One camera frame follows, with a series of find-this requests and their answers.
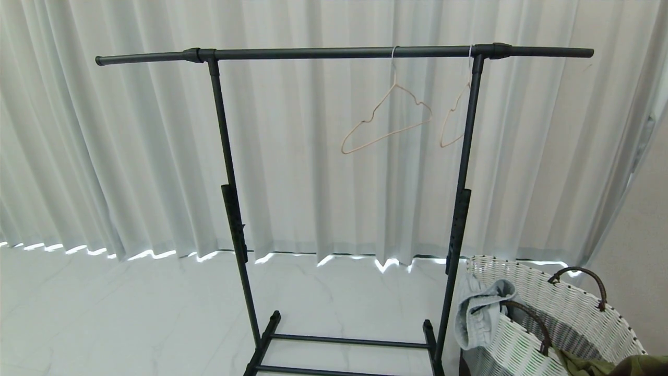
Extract green long-sleeved shirt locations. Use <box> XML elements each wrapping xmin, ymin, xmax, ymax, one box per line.
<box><xmin>553</xmin><ymin>347</ymin><xmax>668</xmax><ymax>376</ymax></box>

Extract pink clothes hanger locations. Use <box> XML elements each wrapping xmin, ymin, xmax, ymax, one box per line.
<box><xmin>439</xmin><ymin>45</ymin><xmax>473</xmax><ymax>148</ymax></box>
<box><xmin>341</xmin><ymin>46</ymin><xmax>433</xmax><ymax>155</ymax></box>

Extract black clothes rack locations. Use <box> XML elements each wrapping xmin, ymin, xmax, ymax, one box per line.
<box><xmin>95</xmin><ymin>42</ymin><xmax>594</xmax><ymax>376</ymax></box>

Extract white laundry basket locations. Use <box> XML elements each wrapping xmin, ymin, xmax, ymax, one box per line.
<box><xmin>459</xmin><ymin>255</ymin><xmax>648</xmax><ymax>376</ymax></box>

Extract pale grey shorts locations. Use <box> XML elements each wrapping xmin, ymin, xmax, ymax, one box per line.
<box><xmin>455</xmin><ymin>274</ymin><xmax>518</xmax><ymax>350</ymax></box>

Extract white curtain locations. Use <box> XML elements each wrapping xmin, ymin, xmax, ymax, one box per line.
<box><xmin>0</xmin><ymin>0</ymin><xmax>668</xmax><ymax>269</ymax></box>

